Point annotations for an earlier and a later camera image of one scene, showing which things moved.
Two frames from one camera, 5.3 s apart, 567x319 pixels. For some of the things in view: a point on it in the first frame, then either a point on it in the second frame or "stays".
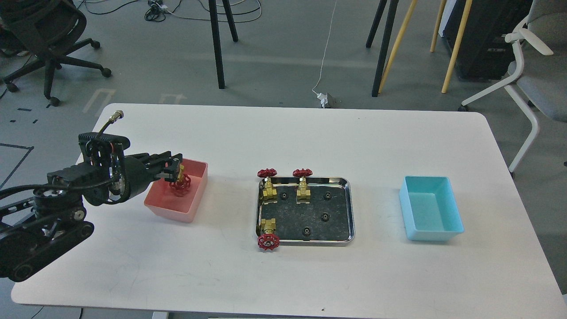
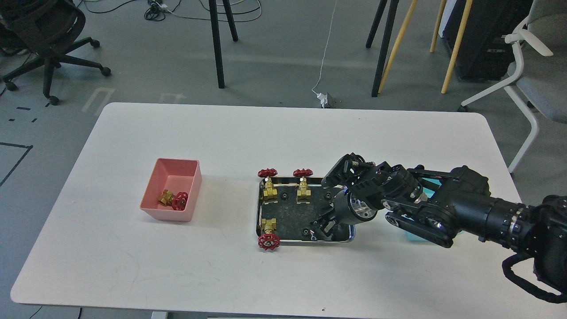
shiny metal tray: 328,220 stays
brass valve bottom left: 269,240 stays
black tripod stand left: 216,31 stays
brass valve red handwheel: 183,181 to 178,202
